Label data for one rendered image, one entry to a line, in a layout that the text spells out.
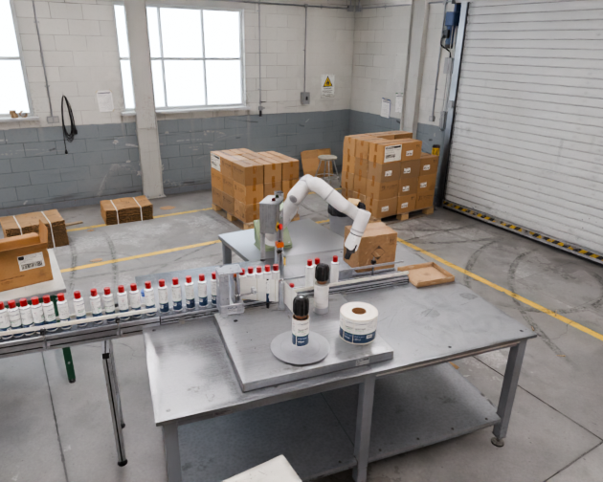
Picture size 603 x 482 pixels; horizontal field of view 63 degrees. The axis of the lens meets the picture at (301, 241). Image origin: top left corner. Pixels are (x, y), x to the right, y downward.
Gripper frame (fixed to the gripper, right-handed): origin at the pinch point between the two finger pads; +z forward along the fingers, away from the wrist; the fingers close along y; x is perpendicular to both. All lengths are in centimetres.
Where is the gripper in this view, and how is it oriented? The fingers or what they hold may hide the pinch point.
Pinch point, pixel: (347, 255)
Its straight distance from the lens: 317.7
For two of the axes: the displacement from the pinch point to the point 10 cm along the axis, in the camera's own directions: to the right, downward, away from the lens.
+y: 3.6, 3.5, -8.7
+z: -3.3, 9.2, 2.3
